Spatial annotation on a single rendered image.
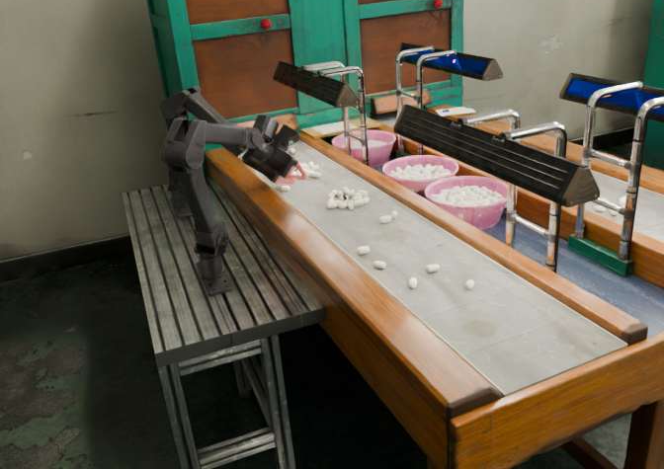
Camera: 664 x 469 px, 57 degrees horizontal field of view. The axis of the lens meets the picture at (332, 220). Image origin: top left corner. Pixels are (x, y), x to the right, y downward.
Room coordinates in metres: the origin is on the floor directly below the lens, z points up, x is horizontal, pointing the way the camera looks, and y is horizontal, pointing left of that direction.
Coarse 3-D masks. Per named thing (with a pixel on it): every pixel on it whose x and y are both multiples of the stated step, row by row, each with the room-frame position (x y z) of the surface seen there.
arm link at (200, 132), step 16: (176, 128) 1.53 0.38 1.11; (192, 128) 1.50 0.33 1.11; (208, 128) 1.55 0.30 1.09; (224, 128) 1.60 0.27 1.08; (240, 128) 1.65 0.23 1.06; (256, 128) 1.70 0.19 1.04; (192, 144) 1.47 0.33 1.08; (224, 144) 1.62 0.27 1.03; (240, 144) 1.64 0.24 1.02; (192, 160) 1.46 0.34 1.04
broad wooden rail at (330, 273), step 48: (240, 192) 1.98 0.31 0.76; (288, 240) 1.55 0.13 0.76; (336, 288) 1.25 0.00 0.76; (384, 288) 1.26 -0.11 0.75; (336, 336) 1.27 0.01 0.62; (384, 336) 1.04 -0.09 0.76; (432, 336) 1.02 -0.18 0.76; (384, 384) 1.04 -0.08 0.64; (432, 384) 0.88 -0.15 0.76; (480, 384) 0.87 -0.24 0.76; (432, 432) 0.87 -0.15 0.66
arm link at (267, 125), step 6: (258, 120) 1.77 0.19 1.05; (264, 120) 1.76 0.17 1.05; (270, 120) 1.78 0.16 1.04; (276, 120) 1.79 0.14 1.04; (258, 126) 1.76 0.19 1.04; (264, 126) 1.76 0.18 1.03; (270, 126) 1.77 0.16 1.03; (276, 126) 1.79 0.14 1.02; (264, 132) 1.75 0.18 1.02; (270, 132) 1.76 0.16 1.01; (252, 138) 1.67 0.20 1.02; (258, 138) 1.69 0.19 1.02; (270, 138) 1.76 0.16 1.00; (258, 144) 1.69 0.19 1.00
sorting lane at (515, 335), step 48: (288, 192) 1.98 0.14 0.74; (336, 240) 1.56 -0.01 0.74; (384, 240) 1.53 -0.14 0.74; (432, 240) 1.51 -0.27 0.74; (432, 288) 1.25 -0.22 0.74; (480, 288) 1.23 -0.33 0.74; (528, 288) 1.21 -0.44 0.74; (480, 336) 1.04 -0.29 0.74; (528, 336) 1.03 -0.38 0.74; (576, 336) 1.02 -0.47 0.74; (528, 384) 0.88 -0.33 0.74
